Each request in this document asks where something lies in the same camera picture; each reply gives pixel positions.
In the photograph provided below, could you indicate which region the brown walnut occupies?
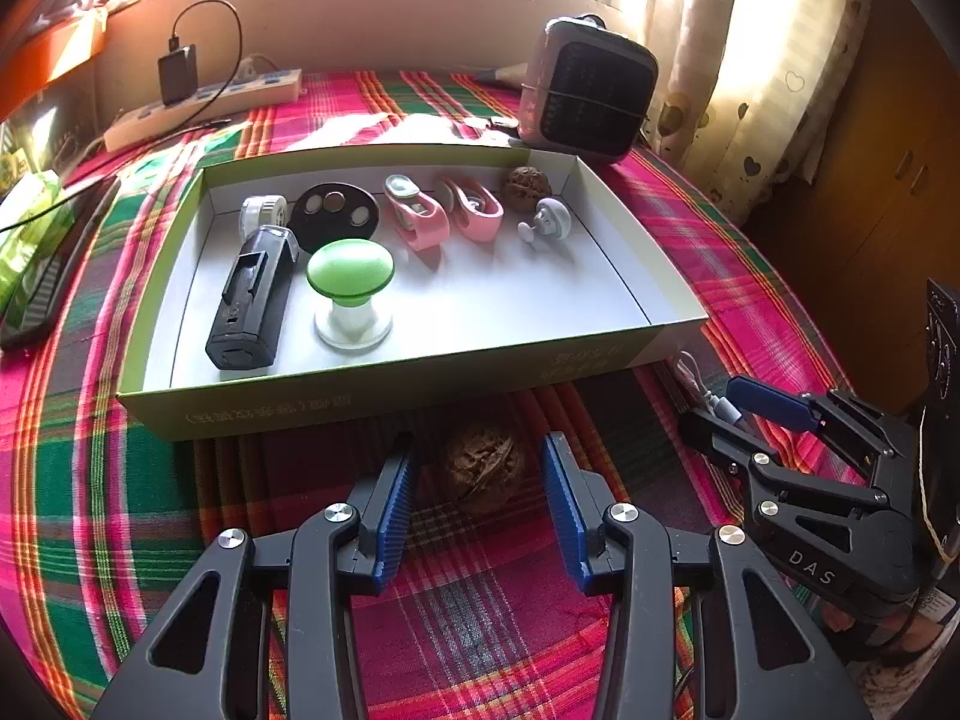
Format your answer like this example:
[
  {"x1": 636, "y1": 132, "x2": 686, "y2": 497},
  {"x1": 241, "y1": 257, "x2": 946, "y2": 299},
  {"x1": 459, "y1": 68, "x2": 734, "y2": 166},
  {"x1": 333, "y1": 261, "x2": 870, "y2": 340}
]
[
  {"x1": 441, "y1": 421, "x2": 526, "y2": 515},
  {"x1": 501, "y1": 166, "x2": 553, "y2": 215}
]

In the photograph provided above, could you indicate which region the black charger adapter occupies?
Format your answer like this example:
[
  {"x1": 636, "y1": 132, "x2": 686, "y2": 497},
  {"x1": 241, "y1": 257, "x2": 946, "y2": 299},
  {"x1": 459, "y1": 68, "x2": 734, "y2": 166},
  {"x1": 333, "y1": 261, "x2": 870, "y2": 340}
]
[{"x1": 158, "y1": 36, "x2": 199, "y2": 106}]

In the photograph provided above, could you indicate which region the orange tray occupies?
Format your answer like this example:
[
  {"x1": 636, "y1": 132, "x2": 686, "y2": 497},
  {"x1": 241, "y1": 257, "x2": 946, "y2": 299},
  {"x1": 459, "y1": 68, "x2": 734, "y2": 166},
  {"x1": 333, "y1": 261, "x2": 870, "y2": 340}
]
[{"x1": 0, "y1": 7, "x2": 109, "y2": 119}]

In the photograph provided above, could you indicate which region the white usb cable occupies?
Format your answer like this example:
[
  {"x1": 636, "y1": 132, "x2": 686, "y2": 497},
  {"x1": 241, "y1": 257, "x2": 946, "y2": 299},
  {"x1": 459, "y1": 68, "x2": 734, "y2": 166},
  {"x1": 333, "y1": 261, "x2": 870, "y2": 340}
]
[{"x1": 667, "y1": 351, "x2": 749, "y2": 430}]

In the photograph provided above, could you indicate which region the green white shallow box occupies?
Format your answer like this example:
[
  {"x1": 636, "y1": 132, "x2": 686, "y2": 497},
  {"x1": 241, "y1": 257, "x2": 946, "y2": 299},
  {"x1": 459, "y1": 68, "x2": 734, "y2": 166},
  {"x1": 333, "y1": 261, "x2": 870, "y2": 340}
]
[{"x1": 117, "y1": 145, "x2": 708, "y2": 440}]

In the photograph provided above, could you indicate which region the green tissue pack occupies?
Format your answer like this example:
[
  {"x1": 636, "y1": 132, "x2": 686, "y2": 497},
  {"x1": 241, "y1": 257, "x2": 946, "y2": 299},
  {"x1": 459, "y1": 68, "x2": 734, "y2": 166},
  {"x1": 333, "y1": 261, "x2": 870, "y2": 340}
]
[{"x1": 0, "y1": 169, "x2": 65, "y2": 309}]

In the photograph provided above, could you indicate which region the black charger cable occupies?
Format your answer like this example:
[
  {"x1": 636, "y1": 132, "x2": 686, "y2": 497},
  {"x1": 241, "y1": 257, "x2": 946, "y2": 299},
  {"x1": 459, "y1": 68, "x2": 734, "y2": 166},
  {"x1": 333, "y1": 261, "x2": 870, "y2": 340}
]
[{"x1": 0, "y1": 0, "x2": 246, "y2": 236}]

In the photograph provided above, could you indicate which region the green mushroom lamp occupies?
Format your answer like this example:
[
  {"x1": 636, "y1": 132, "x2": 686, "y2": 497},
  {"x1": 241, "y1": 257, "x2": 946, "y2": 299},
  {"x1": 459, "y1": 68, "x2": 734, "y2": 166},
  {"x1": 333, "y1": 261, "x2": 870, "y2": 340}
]
[{"x1": 306, "y1": 239, "x2": 395, "y2": 353}]

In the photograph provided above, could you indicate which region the heart pattern curtain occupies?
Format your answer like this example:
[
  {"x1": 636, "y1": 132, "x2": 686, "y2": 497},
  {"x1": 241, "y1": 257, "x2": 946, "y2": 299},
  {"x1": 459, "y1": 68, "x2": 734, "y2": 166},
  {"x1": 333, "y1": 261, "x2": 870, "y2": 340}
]
[{"x1": 643, "y1": 0, "x2": 871, "y2": 223}]

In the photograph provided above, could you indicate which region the black round disc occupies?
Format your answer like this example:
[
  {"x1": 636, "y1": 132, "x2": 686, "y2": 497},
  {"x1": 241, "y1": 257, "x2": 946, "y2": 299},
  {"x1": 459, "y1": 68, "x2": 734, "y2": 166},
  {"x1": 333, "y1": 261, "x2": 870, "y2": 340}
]
[{"x1": 288, "y1": 182, "x2": 381, "y2": 254}]

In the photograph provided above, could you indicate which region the white round hook knob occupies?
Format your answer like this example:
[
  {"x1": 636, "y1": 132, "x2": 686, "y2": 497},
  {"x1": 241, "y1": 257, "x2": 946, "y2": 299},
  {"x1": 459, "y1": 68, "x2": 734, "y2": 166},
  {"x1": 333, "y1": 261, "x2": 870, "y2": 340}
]
[{"x1": 517, "y1": 197, "x2": 573, "y2": 244}]

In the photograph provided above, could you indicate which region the white tape roll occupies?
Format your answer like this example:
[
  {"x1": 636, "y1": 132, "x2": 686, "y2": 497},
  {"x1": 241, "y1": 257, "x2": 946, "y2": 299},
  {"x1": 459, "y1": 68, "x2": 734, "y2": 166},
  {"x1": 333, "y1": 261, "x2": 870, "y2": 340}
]
[{"x1": 238, "y1": 193, "x2": 290, "y2": 241}]

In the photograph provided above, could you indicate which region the black tablet phone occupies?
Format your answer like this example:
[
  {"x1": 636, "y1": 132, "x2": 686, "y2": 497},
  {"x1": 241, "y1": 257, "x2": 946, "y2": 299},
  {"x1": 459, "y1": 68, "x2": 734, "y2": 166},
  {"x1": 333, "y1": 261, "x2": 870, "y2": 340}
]
[{"x1": 2, "y1": 176, "x2": 121, "y2": 351}]

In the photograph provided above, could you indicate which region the grey portable space heater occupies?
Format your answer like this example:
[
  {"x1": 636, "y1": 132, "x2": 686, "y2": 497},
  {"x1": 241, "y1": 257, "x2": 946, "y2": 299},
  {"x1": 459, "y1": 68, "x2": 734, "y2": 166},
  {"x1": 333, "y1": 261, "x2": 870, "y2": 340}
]
[{"x1": 517, "y1": 15, "x2": 659, "y2": 164}]

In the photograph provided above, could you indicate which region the plaid pink green bedsheet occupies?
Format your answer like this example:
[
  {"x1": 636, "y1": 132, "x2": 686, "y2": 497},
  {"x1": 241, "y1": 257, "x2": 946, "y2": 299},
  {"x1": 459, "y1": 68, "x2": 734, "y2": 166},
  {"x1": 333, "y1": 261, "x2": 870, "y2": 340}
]
[{"x1": 2, "y1": 70, "x2": 850, "y2": 718}]

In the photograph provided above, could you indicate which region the white power strip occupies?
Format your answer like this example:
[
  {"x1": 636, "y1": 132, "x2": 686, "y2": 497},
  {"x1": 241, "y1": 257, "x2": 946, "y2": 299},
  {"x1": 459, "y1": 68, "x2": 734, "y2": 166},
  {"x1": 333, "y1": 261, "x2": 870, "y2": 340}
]
[{"x1": 103, "y1": 68, "x2": 302, "y2": 153}]

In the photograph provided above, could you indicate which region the pink clip with green pad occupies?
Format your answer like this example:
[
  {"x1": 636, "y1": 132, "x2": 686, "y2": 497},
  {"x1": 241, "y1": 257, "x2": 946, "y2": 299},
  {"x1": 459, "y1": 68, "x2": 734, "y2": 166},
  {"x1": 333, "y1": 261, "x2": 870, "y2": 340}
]
[{"x1": 384, "y1": 174, "x2": 449, "y2": 252}]

